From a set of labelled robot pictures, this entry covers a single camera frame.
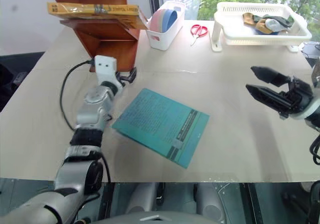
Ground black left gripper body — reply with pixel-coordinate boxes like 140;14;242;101
115;71;130;85

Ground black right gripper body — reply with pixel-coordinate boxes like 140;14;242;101
281;77;315;115

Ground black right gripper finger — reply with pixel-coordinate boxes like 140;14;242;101
245;83;289;114
250;65;291;88

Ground brown wooden bookshelf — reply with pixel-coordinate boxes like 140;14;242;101
46;0;142;73

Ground teal paperback book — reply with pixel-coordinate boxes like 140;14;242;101
111;87;211;170

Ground yellow book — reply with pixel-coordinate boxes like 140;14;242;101
46;1;150;31

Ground white plastic basket rack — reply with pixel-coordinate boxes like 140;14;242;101
209;1;313;53

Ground white plastic storage bin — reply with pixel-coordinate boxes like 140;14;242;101
145;0;186;52

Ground black desk clutter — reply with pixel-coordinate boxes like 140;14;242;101
300;40;320;69

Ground tan sock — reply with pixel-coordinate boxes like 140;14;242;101
254;18;274;35

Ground grey sock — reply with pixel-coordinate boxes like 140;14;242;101
264;18;286;33

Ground cloth items in basket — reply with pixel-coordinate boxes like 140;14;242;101
261;13;295;30

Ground brown sock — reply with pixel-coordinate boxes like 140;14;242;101
241;12;256;26

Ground pink round plate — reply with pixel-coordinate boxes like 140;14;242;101
149;8;171;33

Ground blue round plate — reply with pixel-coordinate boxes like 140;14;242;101
161;9;179;33

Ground black bulky equipment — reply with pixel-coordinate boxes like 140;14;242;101
0;51;46;113

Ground grey rounded robot leg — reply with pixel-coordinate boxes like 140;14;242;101
196;183;227;223
124;183;161;216

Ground grey robot chest panel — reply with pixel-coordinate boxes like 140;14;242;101
96;210;222;224

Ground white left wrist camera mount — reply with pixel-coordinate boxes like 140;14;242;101
94;55;119;87

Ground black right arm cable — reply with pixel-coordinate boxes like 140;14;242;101
309;133;320;166

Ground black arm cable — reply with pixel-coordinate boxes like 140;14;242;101
309;133;320;166
59;59;97;132

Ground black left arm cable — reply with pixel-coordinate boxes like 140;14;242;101
59;59;97;132

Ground red handled scissors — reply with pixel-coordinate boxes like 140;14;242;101
189;24;209;47

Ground black table frame bar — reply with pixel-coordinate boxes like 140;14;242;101
238;182;265;224

